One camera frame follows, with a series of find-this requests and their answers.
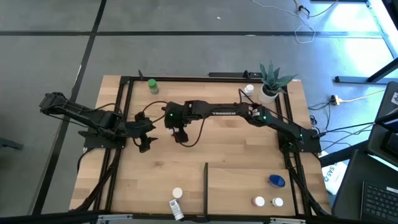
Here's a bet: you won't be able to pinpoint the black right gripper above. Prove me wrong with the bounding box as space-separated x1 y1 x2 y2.
163 100 195 144

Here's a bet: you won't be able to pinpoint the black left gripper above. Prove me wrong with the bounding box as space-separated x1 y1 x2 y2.
124 111 159 154

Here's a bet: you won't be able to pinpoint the pink Pepto bottle white cap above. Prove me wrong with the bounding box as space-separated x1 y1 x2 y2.
251 195 266 208

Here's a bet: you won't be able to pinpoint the blue-capped Tums bottle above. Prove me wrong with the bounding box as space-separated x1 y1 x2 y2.
267 174 286 189

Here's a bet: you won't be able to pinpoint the green bottle green cap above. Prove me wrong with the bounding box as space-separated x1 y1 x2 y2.
147 78 160 95

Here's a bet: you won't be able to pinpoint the black bar behind table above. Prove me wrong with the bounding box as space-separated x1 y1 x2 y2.
207 71 262 78

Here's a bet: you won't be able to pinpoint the green plant in white pot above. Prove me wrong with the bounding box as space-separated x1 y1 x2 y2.
257 61 299 105

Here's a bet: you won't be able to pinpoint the black floor object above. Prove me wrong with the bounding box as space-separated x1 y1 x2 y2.
0 136 24 151

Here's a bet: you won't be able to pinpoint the dark grey desk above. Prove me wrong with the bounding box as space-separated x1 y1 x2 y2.
331 149 398 224

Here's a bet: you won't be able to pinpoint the black desk leg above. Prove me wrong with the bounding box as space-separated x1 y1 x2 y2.
334 57 398 84

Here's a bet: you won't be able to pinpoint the black laptop keyboard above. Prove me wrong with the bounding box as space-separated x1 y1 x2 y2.
360 181 398 224

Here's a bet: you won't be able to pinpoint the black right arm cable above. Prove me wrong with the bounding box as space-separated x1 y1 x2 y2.
177 116 206 148

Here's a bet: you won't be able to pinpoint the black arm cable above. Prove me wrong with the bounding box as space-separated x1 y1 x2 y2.
132 100 170 125
177 116 206 148

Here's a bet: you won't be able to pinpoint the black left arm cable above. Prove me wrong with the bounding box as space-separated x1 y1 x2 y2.
132 100 170 125

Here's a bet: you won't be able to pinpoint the black table frame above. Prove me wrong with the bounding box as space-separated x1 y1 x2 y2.
70 73 332 218

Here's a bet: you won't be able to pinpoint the silver aluminium bracket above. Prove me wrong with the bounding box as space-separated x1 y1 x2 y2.
96 213 134 224
264 217 307 224

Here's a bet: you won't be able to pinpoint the white floor cable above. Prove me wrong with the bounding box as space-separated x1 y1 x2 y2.
250 0 317 45

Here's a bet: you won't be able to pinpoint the black floor cables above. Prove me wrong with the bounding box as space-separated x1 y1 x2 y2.
307 101 377 152

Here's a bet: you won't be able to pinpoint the black orange floor cable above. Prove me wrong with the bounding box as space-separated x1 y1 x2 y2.
294 0 340 18

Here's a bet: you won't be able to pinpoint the beige power cable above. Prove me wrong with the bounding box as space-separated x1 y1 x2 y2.
340 89 386 103

